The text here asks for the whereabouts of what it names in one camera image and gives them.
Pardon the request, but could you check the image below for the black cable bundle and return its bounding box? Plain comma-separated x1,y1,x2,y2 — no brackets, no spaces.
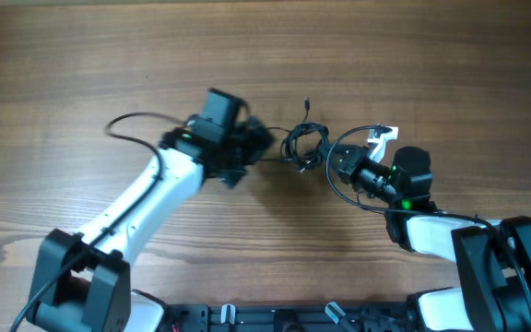
260,97,331,174

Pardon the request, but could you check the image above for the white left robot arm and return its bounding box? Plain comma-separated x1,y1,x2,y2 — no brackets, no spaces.
11,89,274,331

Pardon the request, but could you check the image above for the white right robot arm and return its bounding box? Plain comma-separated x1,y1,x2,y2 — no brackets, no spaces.
319,145,531,331

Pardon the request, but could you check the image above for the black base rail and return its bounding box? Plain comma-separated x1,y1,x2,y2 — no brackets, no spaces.
160,302,416,332

